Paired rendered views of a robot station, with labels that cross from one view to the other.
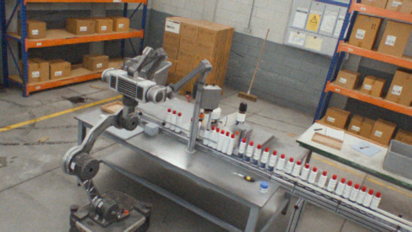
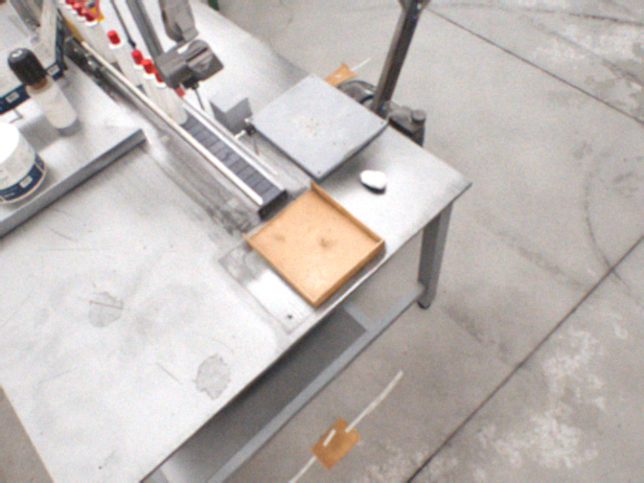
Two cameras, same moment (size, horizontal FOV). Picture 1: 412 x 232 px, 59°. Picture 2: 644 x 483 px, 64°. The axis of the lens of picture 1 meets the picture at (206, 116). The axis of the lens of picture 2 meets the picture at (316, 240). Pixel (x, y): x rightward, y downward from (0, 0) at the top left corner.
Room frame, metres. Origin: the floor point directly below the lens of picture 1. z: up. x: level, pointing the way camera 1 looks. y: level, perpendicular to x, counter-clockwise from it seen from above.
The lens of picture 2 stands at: (4.29, 1.34, 2.05)
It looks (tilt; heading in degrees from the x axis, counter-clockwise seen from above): 58 degrees down; 210
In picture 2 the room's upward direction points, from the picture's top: 12 degrees counter-clockwise
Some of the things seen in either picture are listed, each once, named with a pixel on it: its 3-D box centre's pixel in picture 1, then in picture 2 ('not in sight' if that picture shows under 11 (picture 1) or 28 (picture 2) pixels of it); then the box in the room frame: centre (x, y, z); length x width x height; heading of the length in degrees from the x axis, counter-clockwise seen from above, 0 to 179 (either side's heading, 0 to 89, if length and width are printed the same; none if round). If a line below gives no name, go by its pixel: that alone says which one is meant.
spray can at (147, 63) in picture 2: (173, 119); (158, 87); (3.31, 0.32, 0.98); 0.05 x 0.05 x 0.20
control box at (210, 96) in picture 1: (208, 96); not in sight; (3.05, 0.01, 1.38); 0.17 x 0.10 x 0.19; 118
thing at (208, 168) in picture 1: (194, 134); (106, 131); (3.40, 0.09, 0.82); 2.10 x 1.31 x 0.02; 63
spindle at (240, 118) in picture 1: (241, 115); not in sight; (3.62, -0.37, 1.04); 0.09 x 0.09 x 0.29
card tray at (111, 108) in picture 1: (119, 108); (312, 240); (3.63, 0.95, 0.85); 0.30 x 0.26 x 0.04; 63
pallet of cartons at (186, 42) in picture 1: (195, 58); not in sight; (7.12, 0.42, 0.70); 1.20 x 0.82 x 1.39; 67
